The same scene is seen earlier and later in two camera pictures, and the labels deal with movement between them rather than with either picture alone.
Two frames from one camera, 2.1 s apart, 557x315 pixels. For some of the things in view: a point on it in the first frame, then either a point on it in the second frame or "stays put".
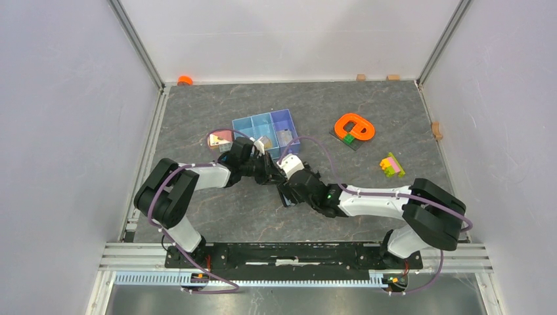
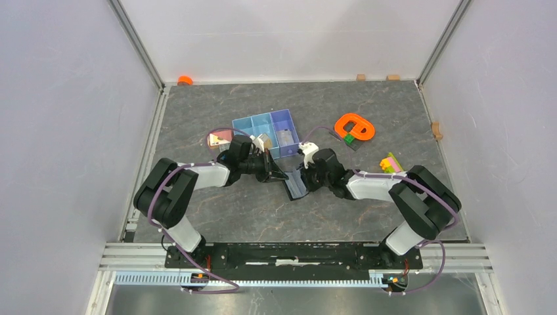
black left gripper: (270, 170) stays put
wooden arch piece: (435, 129) stays put
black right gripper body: (312, 205) -> (313, 180)
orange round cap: (184, 80) stays put
